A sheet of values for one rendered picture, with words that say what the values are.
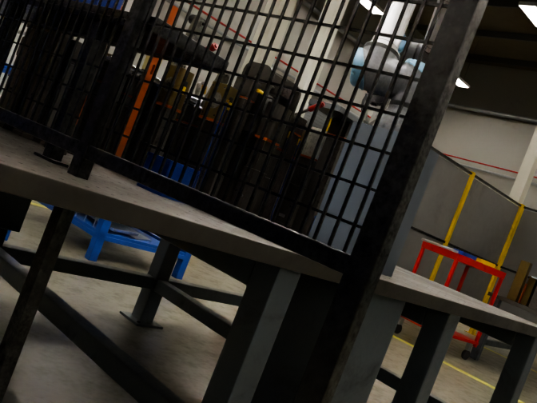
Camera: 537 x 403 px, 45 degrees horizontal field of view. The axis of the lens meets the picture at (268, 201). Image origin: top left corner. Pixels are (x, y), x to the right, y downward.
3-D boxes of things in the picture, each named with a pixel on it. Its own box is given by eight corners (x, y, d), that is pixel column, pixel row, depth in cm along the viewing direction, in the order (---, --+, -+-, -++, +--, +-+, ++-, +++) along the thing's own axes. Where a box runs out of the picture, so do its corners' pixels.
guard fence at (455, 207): (468, 332, 944) (519, 204, 943) (477, 336, 935) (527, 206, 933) (331, 298, 698) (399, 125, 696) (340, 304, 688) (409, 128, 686)
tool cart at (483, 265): (436, 344, 668) (471, 256, 667) (471, 362, 630) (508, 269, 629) (383, 329, 623) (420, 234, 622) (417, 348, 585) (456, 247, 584)
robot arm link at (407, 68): (429, 109, 189) (446, 66, 189) (385, 94, 192) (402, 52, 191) (425, 117, 201) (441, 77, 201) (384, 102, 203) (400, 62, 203)
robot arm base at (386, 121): (429, 150, 196) (441, 120, 196) (403, 134, 186) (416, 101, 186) (389, 140, 207) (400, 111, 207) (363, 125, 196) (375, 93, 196)
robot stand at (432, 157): (391, 277, 197) (439, 154, 197) (355, 265, 183) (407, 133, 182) (342, 256, 211) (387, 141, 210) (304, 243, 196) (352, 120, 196)
